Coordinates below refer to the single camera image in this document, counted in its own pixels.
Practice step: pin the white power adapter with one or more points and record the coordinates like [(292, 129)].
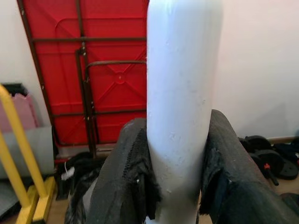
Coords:
[(67, 173)]

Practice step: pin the grey rolled mat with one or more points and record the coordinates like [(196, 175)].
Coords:
[(39, 149)]

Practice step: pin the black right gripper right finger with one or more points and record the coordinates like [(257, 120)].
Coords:
[(245, 198)]

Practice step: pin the black weight plate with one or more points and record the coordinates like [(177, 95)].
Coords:
[(289, 168)]

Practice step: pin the pink foam puzzle mat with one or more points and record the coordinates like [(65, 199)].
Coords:
[(28, 112)]

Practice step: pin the black foam puzzle mat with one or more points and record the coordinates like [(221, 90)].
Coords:
[(16, 87)]

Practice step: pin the yellow tubular steel frame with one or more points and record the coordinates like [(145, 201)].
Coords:
[(16, 121)]

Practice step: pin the folded red table brown frame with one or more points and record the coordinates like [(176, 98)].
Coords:
[(116, 105)]

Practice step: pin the black dumbbell red collars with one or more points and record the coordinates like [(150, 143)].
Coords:
[(257, 142), (268, 156)]

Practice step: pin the black fabric bag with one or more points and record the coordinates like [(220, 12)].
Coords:
[(81, 161)]

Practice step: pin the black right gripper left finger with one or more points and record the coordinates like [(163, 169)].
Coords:
[(116, 182)]

